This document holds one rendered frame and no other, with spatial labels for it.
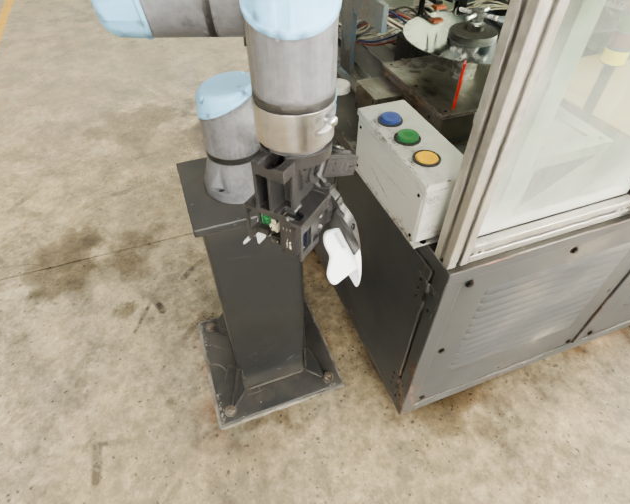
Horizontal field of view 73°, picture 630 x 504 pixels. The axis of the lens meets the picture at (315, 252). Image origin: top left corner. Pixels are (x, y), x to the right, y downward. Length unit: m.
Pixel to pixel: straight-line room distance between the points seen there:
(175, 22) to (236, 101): 0.37
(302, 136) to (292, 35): 0.09
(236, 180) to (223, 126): 0.12
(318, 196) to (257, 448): 1.07
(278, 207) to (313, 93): 0.12
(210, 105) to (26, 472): 1.20
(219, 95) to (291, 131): 0.45
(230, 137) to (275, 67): 0.50
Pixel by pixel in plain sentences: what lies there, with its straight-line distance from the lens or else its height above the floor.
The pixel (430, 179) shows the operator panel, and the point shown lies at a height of 0.90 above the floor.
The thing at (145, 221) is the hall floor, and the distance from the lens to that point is 2.12.
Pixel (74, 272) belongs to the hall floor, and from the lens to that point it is 2.02.
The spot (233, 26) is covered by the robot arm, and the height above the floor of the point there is 1.19.
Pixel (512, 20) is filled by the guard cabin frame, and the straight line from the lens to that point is 0.61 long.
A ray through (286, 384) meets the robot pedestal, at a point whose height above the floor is 0.01.
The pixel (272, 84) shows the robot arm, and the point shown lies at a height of 1.18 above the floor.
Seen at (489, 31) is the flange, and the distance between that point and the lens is 1.20.
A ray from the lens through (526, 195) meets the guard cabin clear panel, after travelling 0.83.
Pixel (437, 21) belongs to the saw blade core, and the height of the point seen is 0.95.
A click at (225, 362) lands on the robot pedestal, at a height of 0.01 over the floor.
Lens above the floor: 1.33
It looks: 47 degrees down
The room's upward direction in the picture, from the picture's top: straight up
